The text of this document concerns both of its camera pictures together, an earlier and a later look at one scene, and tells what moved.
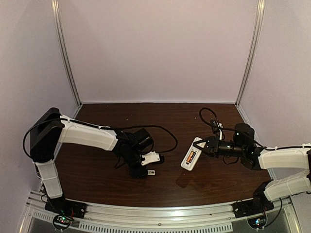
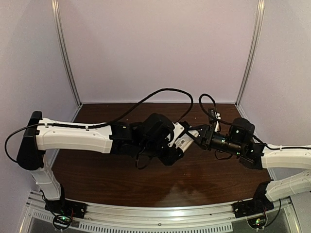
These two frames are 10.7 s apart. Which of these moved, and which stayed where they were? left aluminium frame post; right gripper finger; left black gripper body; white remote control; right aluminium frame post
Moved: left black gripper body; white remote control; right gripper finger
Stayed: left aluminium frame post; right aluminium frame post
